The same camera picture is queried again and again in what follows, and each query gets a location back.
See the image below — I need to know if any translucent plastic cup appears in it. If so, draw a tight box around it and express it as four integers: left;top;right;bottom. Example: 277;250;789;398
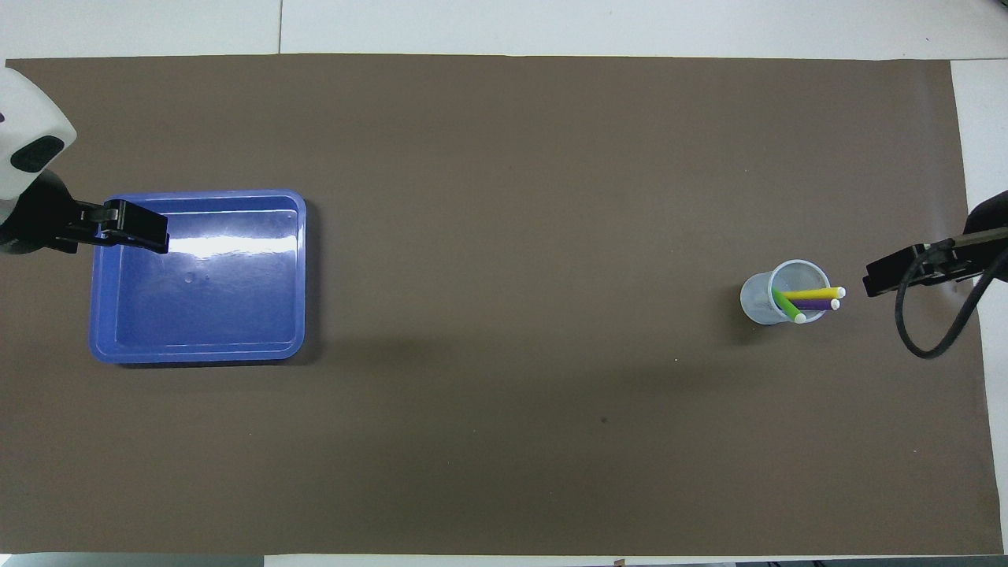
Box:
739;258;833;326

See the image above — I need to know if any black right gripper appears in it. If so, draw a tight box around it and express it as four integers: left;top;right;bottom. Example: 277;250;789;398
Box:
862;188;1008;299

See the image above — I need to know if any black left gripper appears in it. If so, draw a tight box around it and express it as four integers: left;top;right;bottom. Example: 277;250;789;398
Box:
0;169;170;255

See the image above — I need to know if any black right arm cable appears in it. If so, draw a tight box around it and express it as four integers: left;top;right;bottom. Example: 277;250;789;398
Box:
895;235;1008;361

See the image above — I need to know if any brown table mat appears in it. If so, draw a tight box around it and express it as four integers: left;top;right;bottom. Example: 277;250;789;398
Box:
0;53;1005;557

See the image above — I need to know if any blue plastic tray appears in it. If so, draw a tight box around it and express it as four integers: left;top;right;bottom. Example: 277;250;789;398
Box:
88;188;307;365

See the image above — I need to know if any green pen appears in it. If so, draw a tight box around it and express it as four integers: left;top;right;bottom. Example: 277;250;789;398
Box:
771;287;808;325

